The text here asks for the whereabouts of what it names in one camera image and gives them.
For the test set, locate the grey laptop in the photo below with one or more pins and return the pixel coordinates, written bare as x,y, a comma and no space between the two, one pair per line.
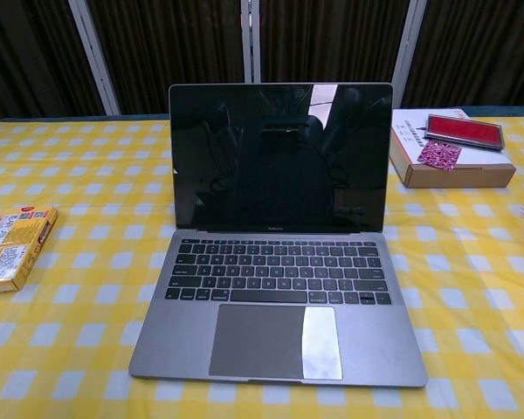
262,283

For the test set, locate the dark curtain panel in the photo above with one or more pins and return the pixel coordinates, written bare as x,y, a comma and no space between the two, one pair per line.
484,48
170,43
332,39
26,57

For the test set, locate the yellow white checkered tablecloth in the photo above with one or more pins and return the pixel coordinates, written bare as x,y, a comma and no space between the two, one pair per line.
91,174

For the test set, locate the cardboard box with white lid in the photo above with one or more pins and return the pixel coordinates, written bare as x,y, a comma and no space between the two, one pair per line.
463,174

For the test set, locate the pink patterned card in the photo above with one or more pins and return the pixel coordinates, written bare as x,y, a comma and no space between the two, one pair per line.
441,155

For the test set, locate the white partition post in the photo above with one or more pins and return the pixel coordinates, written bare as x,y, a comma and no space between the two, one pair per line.
250,43
405,52
94,57

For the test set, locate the yellow snack box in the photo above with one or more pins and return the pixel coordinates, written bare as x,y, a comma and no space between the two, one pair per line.
13,249

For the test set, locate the red ink pad case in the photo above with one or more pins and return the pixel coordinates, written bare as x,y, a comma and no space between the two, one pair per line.
463,131

